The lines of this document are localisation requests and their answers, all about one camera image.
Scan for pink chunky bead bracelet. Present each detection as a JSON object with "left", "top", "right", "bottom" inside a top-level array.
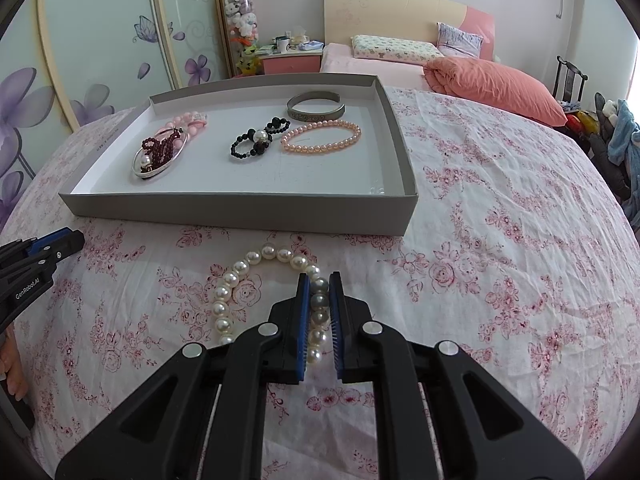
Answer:
[{"left": 153, "top": 109, "right": 210, "bottom": 140}]

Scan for sliding glass floral wardrobe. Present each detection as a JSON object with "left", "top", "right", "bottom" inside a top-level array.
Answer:
[{"left": 1, "top": 0, "right": 229, "bottom": 220}]

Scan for grey shallow cardboard tray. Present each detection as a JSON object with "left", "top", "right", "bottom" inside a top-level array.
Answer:
[{"left": 60, "top": 73, "right": 418, "bottom": 236}]

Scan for thin silver hoop bangle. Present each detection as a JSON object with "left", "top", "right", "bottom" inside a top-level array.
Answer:
[{"left": 132, "top": 127, "right": 189, "bottom": 180}]

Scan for beige pink headboard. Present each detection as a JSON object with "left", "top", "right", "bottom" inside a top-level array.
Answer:
[{"left": 323, "top": 0, "right": 495, "bottom": 60}]

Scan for blue plush robe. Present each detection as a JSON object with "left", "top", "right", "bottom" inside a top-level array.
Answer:
[{"left": 608, "top": 100, "right": 639, "bottom": 171}]

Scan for black bead bracelet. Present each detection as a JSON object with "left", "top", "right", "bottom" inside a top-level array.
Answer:
[{"left": 229, "top": 116, "right": 292, "bottom": 163}]

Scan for pink bed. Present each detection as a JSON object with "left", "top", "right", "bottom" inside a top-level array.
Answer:
[{"left": 320, "top": 42, "right": 431, "bottom": 92}]

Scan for folded salmon duvet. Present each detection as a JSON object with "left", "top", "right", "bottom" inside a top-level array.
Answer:
[{"left": 423, "top": 56, "right": 566, "bottom": 128}]

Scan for dark wooden chair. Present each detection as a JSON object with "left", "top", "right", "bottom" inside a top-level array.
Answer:
[{"left": 552, "top": 55, "right": 589, "bottom": 104}]

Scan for floral pink table cloth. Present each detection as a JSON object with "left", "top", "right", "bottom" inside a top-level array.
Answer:
[{"left": 2, "top": 88, "right": 639, "bottom": 474}]

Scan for floral white pillow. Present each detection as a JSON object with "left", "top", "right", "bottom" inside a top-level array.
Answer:
[{"left": 352, "top": 35, "right": 444, "bottom": 66}]

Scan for person left hand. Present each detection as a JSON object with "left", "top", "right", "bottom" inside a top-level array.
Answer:
[{"left": 1, "top": 335, "right": 28, "bottom": 401}]

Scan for pink beige nightstand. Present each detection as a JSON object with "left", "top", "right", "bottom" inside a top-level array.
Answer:
[{"left": 257, "top": 44, "right": 323, "bottom": 75}]

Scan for plush toy display tube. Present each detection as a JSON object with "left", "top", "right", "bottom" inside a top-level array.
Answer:
[{"left": 222, "top": 0, "right": 262, "bottom": 76}]

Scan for white mug on nightstand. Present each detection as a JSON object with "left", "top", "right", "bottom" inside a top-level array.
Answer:
[{"left": 276, "top": 36, "right": 291, "bottom": 54}]

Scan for dark red bead bracelet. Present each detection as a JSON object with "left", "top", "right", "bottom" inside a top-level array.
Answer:
[{"left": 139, "top": 127, "right": 185, "bottom": 175}]

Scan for silver cuff bangle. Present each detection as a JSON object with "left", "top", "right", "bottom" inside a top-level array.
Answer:
[{"left": 286, "top": 90, "right": 346, "bottom": 122}]

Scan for lilac patterned pillow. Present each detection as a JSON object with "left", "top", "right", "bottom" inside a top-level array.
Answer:
[{"left": 436, "top": 22, "right": 484, "bottom": 58}]

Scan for small pink pearl bracelet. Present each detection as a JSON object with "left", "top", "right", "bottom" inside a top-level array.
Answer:
[{"left": 278, "top": 119, "right": 362, "bottom": 156}]

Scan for white pearl bracelet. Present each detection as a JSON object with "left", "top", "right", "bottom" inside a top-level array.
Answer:
[{"left": 210, "top": 242, "right": 332, "bottom": 365}]

